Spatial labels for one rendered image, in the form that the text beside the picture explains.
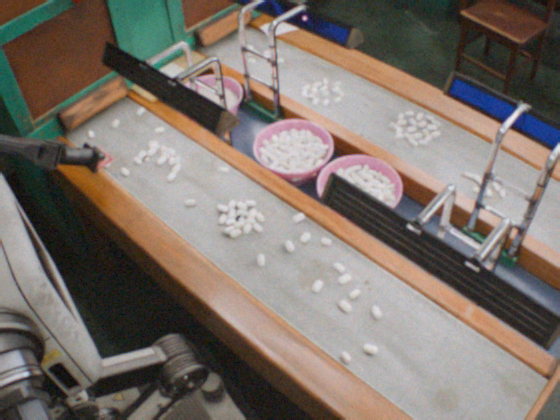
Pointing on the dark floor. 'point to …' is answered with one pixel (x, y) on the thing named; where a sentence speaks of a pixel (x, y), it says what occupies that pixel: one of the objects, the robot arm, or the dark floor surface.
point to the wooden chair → (504, 34)
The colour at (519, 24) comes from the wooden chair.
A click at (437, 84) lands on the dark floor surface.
